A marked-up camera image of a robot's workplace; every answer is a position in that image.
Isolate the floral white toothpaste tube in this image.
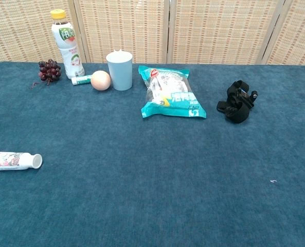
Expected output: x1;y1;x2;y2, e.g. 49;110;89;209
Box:
0;151;43;171

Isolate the teal snack bag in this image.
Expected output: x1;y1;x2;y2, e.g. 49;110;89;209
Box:
138;65;207;119

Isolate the blue table cloth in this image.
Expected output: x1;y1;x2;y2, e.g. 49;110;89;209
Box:
0;61;305;247

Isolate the light blue plastic cup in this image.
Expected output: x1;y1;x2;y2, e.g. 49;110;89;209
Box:
105;49;134;92

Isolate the pale orange round fruit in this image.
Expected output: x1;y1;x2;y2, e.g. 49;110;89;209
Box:
90;70;112;91

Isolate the white green lip balm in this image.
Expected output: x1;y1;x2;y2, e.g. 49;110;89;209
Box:
71;74;93;86

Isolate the woven bamboo folding screen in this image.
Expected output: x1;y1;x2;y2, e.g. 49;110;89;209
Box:
0;0;305;65

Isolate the yellow capped drink bottle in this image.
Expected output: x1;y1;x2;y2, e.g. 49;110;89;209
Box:
50;9;85;80

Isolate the dark red grape bunch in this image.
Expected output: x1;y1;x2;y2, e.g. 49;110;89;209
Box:
30;59;62;90

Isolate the black camera strap mount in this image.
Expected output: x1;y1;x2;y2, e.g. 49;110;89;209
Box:
216;80;259;124

